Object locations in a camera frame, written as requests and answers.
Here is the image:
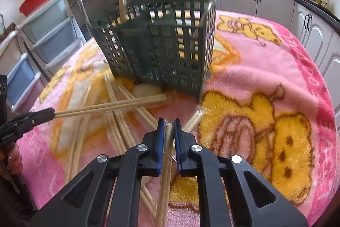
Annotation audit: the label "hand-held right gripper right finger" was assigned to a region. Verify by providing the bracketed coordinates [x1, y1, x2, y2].
[173, 118, 309, 227]

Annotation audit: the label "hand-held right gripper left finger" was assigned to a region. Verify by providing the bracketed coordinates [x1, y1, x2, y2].
[28, 117, 166, 227]

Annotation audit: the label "grey plastic drawer unit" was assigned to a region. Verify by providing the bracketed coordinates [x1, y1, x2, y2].
[17, 0, 87, 72]

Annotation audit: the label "green plastic utensil basket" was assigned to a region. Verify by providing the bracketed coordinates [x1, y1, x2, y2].
[80, 0, 217, 104]

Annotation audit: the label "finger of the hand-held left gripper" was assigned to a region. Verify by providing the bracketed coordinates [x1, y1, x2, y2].
[14, 107, 56, 127]

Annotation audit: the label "bunch of many wooden chopsticks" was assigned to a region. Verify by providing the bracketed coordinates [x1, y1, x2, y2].
[66, 73, 205, 219]

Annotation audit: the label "wicker basket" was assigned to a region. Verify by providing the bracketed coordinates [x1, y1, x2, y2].
[0, 22, 16, 41]

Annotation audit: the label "blue plastic drawer unit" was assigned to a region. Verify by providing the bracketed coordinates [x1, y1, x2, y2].
[0, 30, 49, 114]

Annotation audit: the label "person's left hand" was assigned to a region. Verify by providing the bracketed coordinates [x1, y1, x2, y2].
[0, 142, 24, 175]

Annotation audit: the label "pink printed blanket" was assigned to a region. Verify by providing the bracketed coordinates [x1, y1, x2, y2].
[18, 10, 336, 227]

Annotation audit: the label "dark clothing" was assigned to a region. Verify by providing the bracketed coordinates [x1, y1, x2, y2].
[0, 171, 35, 227]

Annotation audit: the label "white kitchen cabinets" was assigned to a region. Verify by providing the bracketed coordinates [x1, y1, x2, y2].
[183, 0, 340, 79]

